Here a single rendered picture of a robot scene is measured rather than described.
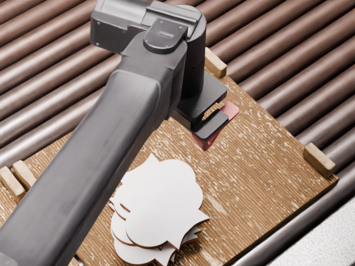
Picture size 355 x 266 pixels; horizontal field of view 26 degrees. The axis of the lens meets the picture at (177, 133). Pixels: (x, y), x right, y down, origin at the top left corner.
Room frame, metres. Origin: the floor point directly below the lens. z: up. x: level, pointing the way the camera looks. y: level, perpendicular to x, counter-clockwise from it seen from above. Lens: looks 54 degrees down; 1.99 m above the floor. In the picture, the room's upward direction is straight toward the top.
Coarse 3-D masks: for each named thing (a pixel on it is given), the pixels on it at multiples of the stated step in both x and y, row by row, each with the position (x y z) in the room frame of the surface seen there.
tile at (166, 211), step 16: (176, 176) 0.64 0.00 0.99; (144, 192) 0.61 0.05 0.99; (160, 192) 0.61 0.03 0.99; (176, 192) 0.61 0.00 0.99; (192, 192) 0.61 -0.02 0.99; (128, 208) 0.58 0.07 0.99; (144, 208) 0.58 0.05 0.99; (160, 208) 0.58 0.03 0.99; (176, 208) 0.58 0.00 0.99; (192, 208) 0.58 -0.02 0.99; (128, 224) 0.55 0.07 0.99; (144, 224) 0.55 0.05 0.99; (160, 224) 0.55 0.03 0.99; (176, 224) 0.55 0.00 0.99; (192, 224) 0.55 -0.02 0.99; (144, 240) 0.53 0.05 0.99; (160, 240) 0.53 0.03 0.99; (176, 240) 0.53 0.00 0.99
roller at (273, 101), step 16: (336, 48) 0.97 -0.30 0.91; (352, 48) 0.97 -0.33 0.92; (320, 64) 0.93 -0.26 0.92; (336, 64) 0.93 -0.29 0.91; (288, 80) 0.89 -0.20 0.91; (304, 80) 0.89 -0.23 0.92; (320, 80) 0.90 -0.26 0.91; (272, 96) 0.85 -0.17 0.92; (288, 96) 0.86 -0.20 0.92; (304, 96) 0.87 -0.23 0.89; (272, 112) 0.82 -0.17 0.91
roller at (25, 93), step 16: (176, 0) 1.09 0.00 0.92; (192, 0) 1.10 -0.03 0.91; (96, 48) 0.97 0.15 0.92; (64, 64) 0.93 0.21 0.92; (80, 64) 0.93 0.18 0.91; (96, 64) 0.95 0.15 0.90; (32, 80) 0.89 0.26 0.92; (48, 80) 0.89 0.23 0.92; (64, 80) 0.90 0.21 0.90; (0, 96) 0.86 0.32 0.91; (16, 96) 0.85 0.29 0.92; (32, 96) 0.86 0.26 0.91; (0, 112) 0.82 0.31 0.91
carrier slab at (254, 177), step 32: (160, 128) 0.77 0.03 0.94; (224, 128) 0.77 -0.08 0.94; (256, 128) 0.77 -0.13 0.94; (32, 160) 0.70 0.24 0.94; (160, 160) 0.70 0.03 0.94; (192, 160) 0.70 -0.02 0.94; (224, 160) 0.70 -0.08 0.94; (256, 160) 0.70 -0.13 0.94; (288, 160) 0.70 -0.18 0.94; (224, 192) 0.64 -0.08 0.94; (256, 192) 0.64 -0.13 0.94; (288, 192) 0.64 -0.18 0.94; (320, 192) 0.64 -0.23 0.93; (96, 224) 0.58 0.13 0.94; (224, 224) 0.58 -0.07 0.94; (256, 224) 0.58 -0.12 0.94; (96, 256) 0.53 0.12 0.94; (192, 256) 0.53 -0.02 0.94; (224, 256) 0.53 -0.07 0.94
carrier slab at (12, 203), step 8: (0, 184) 0.66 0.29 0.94; (0, 192) 0.64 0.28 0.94; (8, 192) 0.64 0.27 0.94; (0, 200) 0.63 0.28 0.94; (8, 200) 0.63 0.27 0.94; (0, 208) 0.61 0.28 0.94; (8, 208) 0.61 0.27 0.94; (0, 216) 0.60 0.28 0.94; (0, 224) 0.58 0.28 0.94; (72, 264) 0.52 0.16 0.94
